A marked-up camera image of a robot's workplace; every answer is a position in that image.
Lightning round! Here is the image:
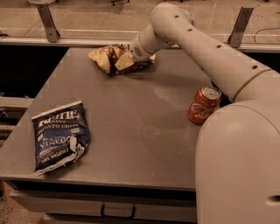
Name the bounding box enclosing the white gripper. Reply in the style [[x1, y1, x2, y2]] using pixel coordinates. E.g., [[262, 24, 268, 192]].
[[115, 31, 154, 71]]

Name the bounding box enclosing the brown chip bag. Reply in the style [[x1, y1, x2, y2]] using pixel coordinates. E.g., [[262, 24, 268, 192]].
[[88, 44, 157, 76]]

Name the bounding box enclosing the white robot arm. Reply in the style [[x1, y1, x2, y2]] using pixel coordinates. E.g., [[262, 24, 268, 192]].
[[116, 3, 280, 224]]

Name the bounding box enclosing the red coke can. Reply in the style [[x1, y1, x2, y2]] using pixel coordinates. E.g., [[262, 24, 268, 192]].
[[187, 87, 221, 125]]

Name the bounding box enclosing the blue Kettle chip bag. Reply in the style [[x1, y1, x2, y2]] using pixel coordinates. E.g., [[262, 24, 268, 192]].
[[31, 101, 90, 176]]

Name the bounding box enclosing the left metal railing bracket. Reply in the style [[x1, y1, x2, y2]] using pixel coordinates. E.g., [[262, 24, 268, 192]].
[[36, 3, 60, 43]]

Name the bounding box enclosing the metal railing bracket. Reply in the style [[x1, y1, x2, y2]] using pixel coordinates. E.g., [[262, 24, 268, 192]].
[[36, 3, 60, 43], [227, 6, 254, 48]]

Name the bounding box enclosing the right metal railing bracket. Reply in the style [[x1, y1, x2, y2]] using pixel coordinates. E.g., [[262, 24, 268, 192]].
[[227, 6, 254, 48]]

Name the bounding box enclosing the grey drawer with handle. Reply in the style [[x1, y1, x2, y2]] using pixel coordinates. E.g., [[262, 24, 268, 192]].
[[10, 190, 197, 223]]

